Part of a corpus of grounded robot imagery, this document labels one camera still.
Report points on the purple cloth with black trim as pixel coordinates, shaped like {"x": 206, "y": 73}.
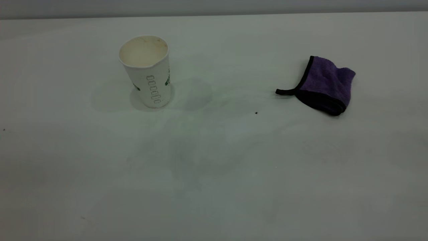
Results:
{"x": 326, "y": 83}

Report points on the white paper cup green print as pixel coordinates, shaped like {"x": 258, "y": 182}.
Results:
{"x": 147, "y": 73}

